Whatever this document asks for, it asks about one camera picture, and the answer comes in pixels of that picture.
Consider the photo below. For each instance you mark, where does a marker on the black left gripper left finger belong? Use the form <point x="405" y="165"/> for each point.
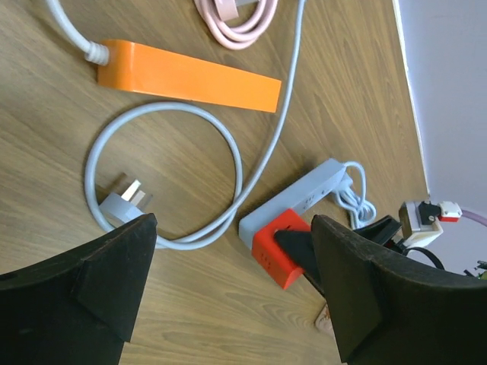
<point x="80" y="306"/>

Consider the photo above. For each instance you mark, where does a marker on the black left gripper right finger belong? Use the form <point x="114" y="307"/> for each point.
<point x="389" y="309"/>

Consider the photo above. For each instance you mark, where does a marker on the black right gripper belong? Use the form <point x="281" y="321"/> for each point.
<point x="384" y="232"/>

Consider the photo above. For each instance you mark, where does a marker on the red cube adapter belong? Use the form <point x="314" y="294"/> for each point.
<point x="270" y="256"/>

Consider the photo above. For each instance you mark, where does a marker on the pink patterned cube adapter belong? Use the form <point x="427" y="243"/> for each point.
<point x="323" y="322"/>

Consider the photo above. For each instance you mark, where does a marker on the light blue adapter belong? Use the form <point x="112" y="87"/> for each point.
<point x="346" y="182"/>

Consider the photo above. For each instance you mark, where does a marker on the pink round power strip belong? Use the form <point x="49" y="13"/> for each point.
<point x="236" y="25"/>

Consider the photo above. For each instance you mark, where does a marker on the orange power strip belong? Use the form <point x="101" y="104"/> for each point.
<point x="135" y="67"/>

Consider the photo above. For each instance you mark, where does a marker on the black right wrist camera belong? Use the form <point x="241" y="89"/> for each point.
<point x="421" y="221"/>

